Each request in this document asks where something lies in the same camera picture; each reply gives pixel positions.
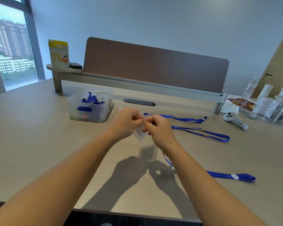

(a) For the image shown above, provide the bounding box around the tan wooden door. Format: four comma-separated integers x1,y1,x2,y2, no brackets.
251,21,283,99

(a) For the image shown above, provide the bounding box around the white paper box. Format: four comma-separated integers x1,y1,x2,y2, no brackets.
220,102,239,114

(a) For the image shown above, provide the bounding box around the window with grey frame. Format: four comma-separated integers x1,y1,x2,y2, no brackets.
0,0,45,91

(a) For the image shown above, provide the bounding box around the dark red snack bag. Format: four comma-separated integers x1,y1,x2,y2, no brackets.
227,98,256,111

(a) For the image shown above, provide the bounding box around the clear plastic ball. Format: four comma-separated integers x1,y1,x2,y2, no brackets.
96,91,112,103

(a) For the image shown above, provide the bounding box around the brown desk divider panel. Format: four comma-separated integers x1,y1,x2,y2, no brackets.
82,37,230,93

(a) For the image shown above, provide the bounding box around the person's left forearm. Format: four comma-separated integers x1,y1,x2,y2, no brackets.
0,129,119,226

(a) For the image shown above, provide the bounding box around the person's right forearm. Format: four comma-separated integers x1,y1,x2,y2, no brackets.
165,143,267,226

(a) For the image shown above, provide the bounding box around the clear plastic bag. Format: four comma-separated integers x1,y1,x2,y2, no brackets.
251,97,281,119

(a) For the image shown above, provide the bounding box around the white handheld controller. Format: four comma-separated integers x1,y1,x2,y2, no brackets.
223,111,249,131

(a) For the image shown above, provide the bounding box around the black oval cable grommet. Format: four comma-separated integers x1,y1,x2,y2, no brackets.
123,99,157,107

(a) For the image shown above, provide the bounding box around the person's right hand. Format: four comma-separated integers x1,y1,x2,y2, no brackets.
142,114,181,151

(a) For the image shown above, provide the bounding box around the person's left hand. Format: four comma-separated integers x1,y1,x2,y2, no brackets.
108,107,146,140

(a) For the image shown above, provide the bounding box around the blue lanyard with black clip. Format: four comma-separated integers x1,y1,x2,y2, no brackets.
143,113,208,124

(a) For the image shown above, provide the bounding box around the white canister with yellow lid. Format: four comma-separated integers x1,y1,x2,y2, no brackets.
48,39,70,68

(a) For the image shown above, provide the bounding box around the white paper roll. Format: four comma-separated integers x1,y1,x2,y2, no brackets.
257,84,274,100

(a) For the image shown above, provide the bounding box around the clear plastic water bottle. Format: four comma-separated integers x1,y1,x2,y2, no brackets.
241,77,258,99

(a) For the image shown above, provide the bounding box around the grey metal desk shelf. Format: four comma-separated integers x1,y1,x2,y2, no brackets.
46,64,228,115
271,95,283,123

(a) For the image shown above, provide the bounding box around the translucent plastic storage bin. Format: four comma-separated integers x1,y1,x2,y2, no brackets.
68,86,114,123

